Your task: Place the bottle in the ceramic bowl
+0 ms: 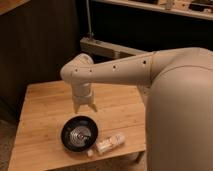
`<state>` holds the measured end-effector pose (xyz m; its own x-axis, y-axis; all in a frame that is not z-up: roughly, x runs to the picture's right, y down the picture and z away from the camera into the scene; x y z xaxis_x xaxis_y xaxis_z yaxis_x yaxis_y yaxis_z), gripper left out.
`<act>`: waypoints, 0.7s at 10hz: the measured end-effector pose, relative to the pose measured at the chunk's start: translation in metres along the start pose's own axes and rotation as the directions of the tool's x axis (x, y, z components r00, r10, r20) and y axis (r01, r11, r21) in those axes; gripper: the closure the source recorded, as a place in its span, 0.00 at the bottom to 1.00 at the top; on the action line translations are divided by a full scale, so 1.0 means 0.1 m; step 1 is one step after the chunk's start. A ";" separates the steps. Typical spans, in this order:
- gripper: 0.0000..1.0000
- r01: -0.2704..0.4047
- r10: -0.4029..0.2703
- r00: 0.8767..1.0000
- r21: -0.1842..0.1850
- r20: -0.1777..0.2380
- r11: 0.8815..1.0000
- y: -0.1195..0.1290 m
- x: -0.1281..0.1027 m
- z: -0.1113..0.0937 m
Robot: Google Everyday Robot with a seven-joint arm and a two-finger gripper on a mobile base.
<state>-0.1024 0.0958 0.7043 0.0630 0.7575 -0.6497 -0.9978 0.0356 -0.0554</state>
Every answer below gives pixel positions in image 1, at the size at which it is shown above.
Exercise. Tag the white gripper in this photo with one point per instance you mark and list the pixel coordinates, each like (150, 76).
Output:
(82, 94)

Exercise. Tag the clear plastic bottle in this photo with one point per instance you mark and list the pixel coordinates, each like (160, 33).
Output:
(110, 143)

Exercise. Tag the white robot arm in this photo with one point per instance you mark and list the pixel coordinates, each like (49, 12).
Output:
(179, 106)

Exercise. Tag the black ceramic bowl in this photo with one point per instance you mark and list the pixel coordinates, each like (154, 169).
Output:
(79, 134)

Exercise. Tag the small white bottle cap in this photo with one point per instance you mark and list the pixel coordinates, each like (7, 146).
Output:
(90, 153)

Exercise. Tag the wooden table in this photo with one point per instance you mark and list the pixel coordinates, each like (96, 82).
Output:
(48, 106)

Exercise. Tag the long grey metal beam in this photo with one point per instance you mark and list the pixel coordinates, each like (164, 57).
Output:
(96, 47)

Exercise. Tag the vertical metal pole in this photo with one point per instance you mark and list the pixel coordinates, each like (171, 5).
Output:
(90, 31)

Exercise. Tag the wooden shelf board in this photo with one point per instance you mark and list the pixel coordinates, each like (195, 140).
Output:
(186, 8)

